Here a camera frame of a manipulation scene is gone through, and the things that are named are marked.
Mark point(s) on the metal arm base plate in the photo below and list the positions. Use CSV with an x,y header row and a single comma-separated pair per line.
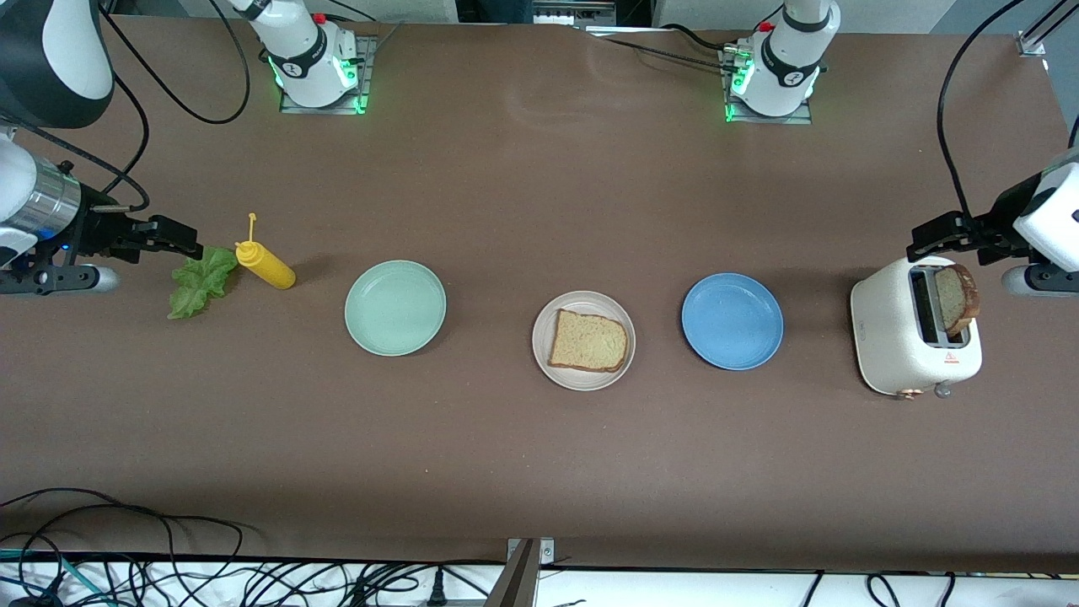
x,y
767,120
366,59

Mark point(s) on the aluminium profile corner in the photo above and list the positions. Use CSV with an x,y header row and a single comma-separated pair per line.
x,y
1030,42

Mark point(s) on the yellow squeeze bottle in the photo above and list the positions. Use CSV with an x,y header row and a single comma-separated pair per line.
x,y
270,270

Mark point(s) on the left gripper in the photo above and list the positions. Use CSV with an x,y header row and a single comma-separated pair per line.
x,y
993,223

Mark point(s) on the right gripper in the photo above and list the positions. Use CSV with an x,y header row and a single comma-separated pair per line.
x,y
91,232

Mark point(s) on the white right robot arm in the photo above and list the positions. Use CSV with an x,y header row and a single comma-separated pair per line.
x,y
59,51

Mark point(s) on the green lettuce leaf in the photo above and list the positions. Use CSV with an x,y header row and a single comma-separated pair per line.
x,y
202,282

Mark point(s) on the beige plate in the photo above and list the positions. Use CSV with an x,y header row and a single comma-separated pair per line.
x,y
583,381

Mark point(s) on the blue plate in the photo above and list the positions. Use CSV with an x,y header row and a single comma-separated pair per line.
x,y
732,320

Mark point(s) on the black power plug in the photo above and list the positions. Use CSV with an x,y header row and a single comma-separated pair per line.
x,y
436,593

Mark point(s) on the grey device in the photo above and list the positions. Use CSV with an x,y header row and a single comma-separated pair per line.
x,y
582,15

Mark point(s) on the white toaster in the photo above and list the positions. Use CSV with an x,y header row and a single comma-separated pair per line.
x,y
893,337

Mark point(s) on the metal table edge bracket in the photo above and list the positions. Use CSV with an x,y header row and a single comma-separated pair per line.
x,y
546,552

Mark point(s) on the toasted bread slice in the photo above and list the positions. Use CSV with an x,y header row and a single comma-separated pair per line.
x,y
588,341
954,299

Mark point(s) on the mint green plate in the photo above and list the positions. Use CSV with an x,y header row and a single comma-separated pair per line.
x,y
394,308

